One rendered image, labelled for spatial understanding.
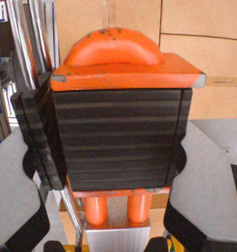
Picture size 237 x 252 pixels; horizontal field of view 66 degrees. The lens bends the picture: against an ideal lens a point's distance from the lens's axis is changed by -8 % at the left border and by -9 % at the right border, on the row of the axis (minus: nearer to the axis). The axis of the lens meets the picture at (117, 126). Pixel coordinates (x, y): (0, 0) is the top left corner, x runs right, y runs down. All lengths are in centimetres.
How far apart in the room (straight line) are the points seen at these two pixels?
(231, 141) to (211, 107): 107
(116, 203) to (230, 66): 88
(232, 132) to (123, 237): 186
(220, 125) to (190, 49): 111
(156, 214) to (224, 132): 134
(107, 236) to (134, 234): 3
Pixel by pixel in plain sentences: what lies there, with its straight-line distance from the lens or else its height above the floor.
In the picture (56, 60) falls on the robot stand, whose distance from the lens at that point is 118.
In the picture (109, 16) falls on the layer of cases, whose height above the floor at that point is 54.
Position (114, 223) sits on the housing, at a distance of 20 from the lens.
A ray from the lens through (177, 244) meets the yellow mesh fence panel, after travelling 147.
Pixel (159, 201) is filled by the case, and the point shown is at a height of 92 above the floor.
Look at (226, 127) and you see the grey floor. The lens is 193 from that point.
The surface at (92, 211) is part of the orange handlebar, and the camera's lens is 18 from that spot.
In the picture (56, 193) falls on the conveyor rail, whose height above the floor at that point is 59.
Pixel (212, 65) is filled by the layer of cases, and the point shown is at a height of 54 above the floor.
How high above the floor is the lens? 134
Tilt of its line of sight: 58 degrees down
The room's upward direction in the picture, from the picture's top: 174 degrees clockwise
